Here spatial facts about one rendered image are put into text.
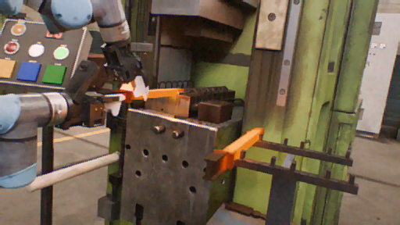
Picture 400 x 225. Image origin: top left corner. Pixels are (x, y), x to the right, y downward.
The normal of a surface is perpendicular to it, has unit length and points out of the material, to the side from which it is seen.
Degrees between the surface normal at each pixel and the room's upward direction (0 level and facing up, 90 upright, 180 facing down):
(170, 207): 90
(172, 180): 90
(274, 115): 90
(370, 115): 90
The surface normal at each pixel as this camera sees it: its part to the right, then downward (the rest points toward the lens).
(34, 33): -0.01, -0.34
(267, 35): -0.49, 0.11
